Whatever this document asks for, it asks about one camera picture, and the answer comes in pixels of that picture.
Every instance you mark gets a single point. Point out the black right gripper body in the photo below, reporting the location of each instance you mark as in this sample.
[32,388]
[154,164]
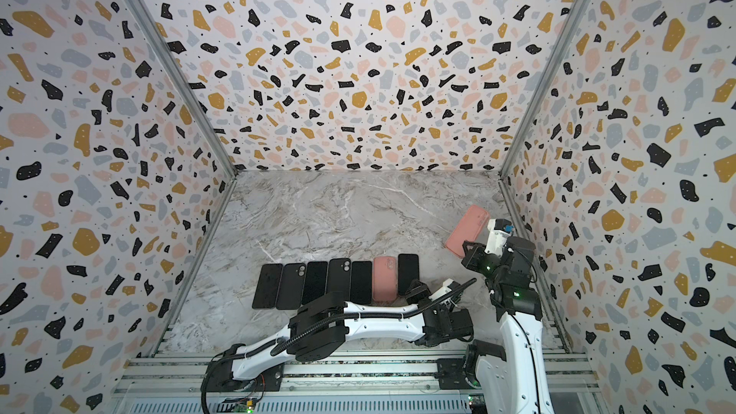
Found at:
[475,256]

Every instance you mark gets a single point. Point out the pink phone case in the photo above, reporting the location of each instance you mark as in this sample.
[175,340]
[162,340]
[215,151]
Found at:
[467,230]
[385,279]

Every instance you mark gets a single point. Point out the black phone case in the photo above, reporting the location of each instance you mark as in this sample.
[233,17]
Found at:
[291,287]
[339,277]

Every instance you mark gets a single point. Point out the purple phone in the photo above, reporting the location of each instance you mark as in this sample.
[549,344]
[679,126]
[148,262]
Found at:
[267,288]

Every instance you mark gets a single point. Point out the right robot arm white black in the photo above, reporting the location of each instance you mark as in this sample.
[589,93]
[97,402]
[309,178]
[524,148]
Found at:
[512,376]

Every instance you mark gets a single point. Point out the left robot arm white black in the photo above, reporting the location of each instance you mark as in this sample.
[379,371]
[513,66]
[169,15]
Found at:
[321,327]

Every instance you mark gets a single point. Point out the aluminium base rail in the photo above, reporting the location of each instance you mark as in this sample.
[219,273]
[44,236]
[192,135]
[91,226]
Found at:
[353,381]

